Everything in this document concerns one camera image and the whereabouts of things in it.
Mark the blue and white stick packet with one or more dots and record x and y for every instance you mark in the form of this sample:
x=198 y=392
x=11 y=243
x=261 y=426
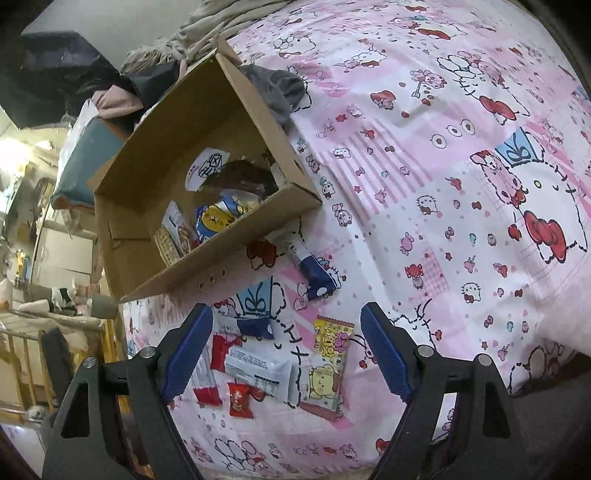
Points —
x=253 y=324
x=311 y=265

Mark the white packet with round print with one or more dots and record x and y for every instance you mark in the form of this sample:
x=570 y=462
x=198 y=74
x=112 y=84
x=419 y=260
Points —
x=207 y=168

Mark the dark hanging clothes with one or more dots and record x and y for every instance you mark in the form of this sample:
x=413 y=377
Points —
x=60 y=74

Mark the grey printed quilt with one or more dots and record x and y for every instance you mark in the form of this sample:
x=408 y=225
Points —
x=184 y=37

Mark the grey bin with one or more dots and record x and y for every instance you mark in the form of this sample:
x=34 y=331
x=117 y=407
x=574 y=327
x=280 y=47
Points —
x=104 y=307

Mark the pink cartoon printed bed sheet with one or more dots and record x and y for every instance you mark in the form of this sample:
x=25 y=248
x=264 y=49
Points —
x=415 y=230

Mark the white barcode snack packet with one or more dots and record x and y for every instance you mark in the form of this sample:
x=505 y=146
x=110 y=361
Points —
x=258 y=369

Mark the yellow cartoon snack packet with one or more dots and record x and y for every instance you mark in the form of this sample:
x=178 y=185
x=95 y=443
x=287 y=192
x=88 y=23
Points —
x=330 y=369

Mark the clear printed snack packet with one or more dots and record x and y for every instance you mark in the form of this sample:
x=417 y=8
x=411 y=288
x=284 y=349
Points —
x=179 y=228

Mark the dark garment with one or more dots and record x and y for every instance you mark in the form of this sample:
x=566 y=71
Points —
x=150 y=82

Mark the pink garment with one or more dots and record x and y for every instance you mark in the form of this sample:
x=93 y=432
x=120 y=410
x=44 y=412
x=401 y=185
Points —
x=115 y=104

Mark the dark brown snack packet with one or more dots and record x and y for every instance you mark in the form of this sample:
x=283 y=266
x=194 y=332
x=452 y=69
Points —
x=247 y=177

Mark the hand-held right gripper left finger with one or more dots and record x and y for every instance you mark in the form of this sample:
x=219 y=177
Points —
x=184 y=355

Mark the white floor cabinet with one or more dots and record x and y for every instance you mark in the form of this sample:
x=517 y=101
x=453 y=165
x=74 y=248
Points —
x=62 y=251

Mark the cardboard box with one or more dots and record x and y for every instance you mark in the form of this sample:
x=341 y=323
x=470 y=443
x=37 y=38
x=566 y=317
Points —
x=221 y=124

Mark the beige patterned bar packet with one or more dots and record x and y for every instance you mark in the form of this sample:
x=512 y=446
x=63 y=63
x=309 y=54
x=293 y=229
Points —
x=167 y=247

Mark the small red candy packet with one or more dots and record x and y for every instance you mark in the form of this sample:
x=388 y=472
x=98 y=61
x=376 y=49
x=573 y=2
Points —
x=240 y=399
x=207 y=395

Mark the teal bed cushion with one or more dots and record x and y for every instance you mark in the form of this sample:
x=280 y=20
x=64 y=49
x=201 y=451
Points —
x=83 y=161

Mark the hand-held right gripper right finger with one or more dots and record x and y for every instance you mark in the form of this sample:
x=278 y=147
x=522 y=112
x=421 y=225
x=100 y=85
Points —
x=388 y=353

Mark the grey sock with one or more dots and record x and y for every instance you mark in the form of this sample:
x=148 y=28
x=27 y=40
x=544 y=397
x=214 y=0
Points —
x=281 y=92

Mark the red and white snack packet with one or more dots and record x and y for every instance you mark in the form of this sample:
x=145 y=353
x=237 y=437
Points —
x=221 y=353

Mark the blue snack bag yellow cartoon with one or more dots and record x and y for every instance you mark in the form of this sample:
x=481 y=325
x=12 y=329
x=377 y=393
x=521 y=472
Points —
x=219 y=217

